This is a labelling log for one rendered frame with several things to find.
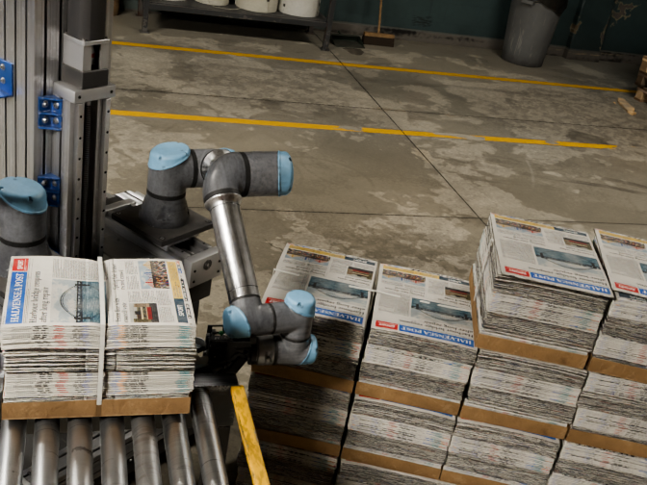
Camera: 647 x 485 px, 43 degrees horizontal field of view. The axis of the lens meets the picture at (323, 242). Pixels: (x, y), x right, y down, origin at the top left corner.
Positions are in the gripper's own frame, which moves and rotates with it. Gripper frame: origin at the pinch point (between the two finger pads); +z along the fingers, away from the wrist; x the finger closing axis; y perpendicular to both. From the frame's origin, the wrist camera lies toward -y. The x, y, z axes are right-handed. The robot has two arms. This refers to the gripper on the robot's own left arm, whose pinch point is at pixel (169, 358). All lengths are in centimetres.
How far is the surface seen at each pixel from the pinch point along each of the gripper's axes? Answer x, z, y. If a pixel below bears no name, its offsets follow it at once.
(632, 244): -12, -127, 28
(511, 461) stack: 11, -94, -29
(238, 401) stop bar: 20.7, -12.6, 3.2
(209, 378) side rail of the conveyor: 9.7, -7.9, 1.2
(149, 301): 13.2, 7.4, 24.3
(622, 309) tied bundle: 16, -107, 24
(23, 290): 9.0, 32.4, 24.2
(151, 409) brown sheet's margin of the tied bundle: 22.9, 6.3, 3.8
